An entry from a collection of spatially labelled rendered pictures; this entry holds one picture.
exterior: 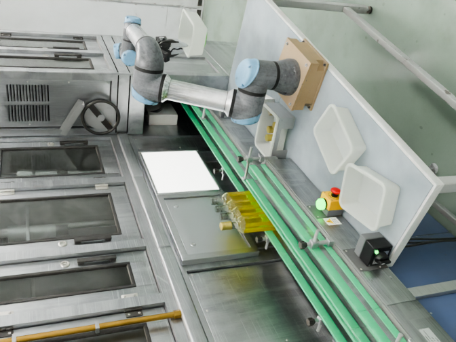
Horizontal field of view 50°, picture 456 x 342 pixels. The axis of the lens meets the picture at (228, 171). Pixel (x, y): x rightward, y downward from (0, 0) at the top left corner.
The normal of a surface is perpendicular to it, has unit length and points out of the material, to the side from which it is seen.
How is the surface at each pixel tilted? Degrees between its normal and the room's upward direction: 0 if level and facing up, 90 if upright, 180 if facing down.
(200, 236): 90
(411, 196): 0
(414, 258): 90
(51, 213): 90
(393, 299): 90
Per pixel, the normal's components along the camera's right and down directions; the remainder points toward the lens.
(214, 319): 0.15, -0.86
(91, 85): 0.34, 0.51
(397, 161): -0.93, 0.05
